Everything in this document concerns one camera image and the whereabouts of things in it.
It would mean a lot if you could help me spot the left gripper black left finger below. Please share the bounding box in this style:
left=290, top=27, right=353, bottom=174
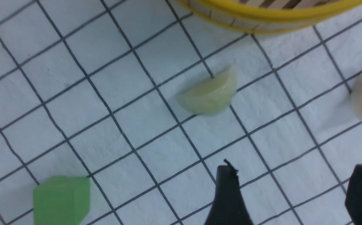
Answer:
left=205, top=159, right=253, bottom=225

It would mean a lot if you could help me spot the light green dumpling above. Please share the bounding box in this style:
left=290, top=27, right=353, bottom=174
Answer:
left=176, top=66, right=238, bottom=115

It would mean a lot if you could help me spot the yellow rimmed bamboo steamer tray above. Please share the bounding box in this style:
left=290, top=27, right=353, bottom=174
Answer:
left=179, top=0, right=362, bottom=34

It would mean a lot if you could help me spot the green foam cube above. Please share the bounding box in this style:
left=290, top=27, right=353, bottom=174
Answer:
left=33, top=176, right=91, bottom=225

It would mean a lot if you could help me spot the white black grid tablecloth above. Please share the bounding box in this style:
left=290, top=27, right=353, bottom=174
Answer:
left=0, top=0, right=362, bottom=225

